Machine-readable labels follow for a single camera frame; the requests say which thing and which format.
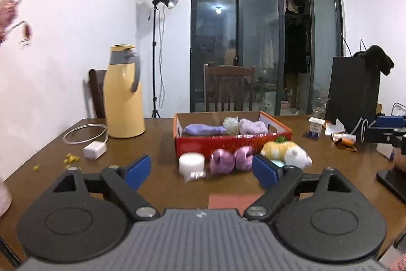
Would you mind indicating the slatted wooden chair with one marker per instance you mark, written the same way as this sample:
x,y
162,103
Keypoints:
x,y
228,80

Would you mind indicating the purple knit pouch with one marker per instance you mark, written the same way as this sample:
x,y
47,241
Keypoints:
x,y
203,129

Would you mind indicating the black phone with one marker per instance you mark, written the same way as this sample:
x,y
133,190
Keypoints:
x,y
393,185

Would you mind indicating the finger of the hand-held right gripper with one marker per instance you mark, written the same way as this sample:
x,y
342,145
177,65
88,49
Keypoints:
x,y
390,121

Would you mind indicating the small white milk carton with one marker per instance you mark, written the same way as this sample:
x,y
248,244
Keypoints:
x,y
315,128

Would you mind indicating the yellow and white plush toy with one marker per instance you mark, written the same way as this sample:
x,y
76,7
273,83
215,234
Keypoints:
x,y
285,152

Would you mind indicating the black paper bag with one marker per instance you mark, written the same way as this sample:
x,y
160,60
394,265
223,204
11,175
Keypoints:
x,y
352,93

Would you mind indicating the pink layered sponge block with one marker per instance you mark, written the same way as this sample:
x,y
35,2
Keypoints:
x,y
234,201

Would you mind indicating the scattered yellow petals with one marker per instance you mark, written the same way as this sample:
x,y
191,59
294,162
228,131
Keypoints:
x,y
71,159

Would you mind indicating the crumpled white paper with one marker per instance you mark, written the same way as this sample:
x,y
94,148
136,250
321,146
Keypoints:
x,y
337,127

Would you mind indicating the dark framed sliding glass door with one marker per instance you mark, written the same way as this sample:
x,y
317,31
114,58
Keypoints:
x,y
215,20

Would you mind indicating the red cardboard box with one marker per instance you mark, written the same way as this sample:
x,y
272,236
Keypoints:
x,y
228,142

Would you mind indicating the white cat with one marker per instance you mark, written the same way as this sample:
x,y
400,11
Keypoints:
x,y
266,105

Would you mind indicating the dark wooden chair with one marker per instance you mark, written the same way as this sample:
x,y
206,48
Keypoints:
x,y
96,90

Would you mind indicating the pink speckled ceramic vase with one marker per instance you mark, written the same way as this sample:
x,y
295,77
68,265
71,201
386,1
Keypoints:
x,y
3,198

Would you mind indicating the clear glass beaker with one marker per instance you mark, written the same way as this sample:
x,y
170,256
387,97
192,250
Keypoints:
x,y
319,109

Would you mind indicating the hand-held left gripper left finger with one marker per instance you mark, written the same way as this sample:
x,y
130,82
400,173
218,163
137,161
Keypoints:
x,y
138,171

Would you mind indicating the white box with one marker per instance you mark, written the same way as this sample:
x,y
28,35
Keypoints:
x,y
384,150

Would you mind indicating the white cylindrical roll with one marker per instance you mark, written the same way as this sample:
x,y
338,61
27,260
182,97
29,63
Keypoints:
x,y
192,164

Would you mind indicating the white power adapter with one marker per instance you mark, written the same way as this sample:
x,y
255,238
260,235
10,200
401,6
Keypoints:
x,y
95,151

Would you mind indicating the light blue plush toy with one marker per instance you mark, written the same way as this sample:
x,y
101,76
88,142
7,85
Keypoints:
x,y
279,164

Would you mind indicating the yellow thermos jug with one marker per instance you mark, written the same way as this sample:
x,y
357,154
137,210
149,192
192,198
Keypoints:
x,y
122,99

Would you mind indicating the orange foil wrapper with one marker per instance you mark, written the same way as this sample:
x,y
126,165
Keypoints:
x,y
344,140

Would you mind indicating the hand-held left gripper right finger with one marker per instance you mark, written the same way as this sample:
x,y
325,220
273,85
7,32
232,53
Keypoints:
x,y
265,171

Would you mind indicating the hanging clothes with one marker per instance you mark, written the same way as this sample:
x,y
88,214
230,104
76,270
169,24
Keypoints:
x,y
293,2

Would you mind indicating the black garment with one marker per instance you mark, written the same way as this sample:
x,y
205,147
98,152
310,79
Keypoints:
x,y
379,58

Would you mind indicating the translucent white squishy toy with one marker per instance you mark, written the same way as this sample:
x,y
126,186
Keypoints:
x,y
230,125

